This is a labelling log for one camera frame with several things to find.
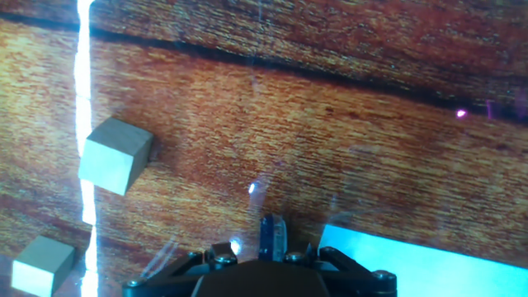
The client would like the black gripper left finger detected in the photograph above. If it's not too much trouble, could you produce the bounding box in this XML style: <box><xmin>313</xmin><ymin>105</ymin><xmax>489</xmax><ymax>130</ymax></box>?
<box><xmin>121</xmin><ymin>241</ymin><xmax>239</xmax><ymax>297</ymax></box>

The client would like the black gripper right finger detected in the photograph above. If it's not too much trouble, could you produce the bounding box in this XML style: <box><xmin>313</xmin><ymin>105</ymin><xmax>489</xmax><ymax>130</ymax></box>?
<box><xmin>284</xmin><ymin>243</ymin><xmax>398</xmax><ymax>297</ymax></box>

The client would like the white paper sheet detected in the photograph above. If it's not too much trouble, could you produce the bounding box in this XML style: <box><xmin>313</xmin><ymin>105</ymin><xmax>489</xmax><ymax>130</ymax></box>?
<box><xmin>317</xmin><ymin>224</ymin><xmax>528</xmax><ymax>297</ymax></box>

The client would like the small wooden cube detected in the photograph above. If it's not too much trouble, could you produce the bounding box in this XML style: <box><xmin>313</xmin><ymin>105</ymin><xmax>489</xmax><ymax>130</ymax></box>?
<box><xmin>78</xmin><ymin>117</ymin><xmax>154</xmax><ymax>197</ymax></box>
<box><xmin>11</xmin><ymin>234</ymin><xmax>77</xmax><ymax>297</ymax></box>

